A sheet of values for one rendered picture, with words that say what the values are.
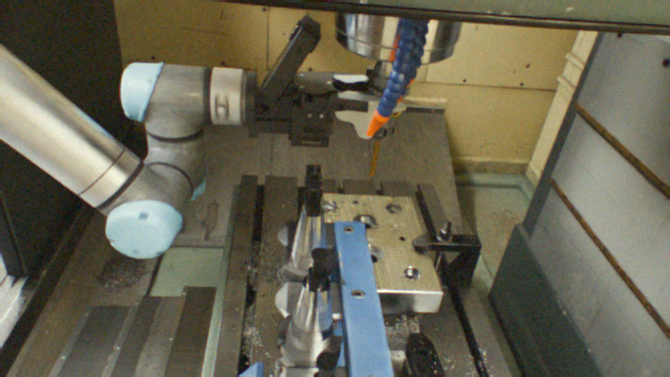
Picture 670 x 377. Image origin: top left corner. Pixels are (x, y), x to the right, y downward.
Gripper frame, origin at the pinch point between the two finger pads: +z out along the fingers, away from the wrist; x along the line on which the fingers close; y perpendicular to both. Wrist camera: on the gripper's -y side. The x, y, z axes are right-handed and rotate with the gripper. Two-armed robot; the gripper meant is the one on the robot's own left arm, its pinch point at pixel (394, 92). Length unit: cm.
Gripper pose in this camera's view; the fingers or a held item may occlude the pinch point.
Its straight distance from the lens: 72.8
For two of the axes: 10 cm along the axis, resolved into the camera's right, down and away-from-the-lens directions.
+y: -0.9, 8.3, 5.6
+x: 0.7, 5.6, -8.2
